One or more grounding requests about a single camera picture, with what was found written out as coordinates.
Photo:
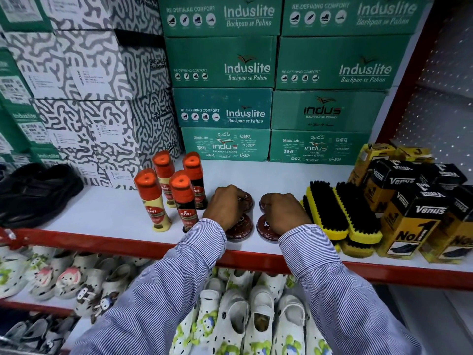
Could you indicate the yellow black polish boxes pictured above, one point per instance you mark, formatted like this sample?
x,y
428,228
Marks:
x,y
412,218

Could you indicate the stack of black-white patterned boxes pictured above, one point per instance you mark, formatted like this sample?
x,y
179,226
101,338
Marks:
x,y
96,66

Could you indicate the person's left hand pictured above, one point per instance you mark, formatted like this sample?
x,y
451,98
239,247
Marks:
x,y
223,207

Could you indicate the red metal shelf rack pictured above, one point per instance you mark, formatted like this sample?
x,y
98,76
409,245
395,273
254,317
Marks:
x,y
111,214

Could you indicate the person's right hand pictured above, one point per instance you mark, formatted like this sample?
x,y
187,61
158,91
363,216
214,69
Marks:
x,y
282,214

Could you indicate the stack of green white-labelled boxes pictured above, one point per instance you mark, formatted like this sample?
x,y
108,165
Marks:
x,y
11,81

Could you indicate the black leather shoe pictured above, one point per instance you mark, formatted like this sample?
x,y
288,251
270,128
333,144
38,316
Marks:
x,y
18,177
40,197

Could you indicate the orange-capped dark polish bottle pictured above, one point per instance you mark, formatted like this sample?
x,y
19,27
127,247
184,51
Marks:
x,y
195,177
184,203

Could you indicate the orange-capped cream polish bottle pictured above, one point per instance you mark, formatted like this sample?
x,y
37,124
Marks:
x,y
164,173
152,203

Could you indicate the rows of white printed clogs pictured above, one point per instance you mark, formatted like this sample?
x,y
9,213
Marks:
x,y
229,321

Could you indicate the row of grey sandals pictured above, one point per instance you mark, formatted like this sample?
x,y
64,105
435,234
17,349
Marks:
x,y
26,332

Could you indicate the shoe polish tin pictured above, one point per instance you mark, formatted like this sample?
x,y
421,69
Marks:
x,y
261,205
249,201
240,229
264,231

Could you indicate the person's left forearm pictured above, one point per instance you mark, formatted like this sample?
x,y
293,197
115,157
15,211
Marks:
x,y
159,303

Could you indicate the red shelf upright post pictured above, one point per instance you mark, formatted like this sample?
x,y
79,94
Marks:
x,y
410,62

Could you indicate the person's right forearm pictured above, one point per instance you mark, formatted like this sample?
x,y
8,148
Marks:
x,y
340,303

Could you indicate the stack of green shoe boxes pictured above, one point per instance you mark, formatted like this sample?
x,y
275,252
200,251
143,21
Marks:
x,y
221,62

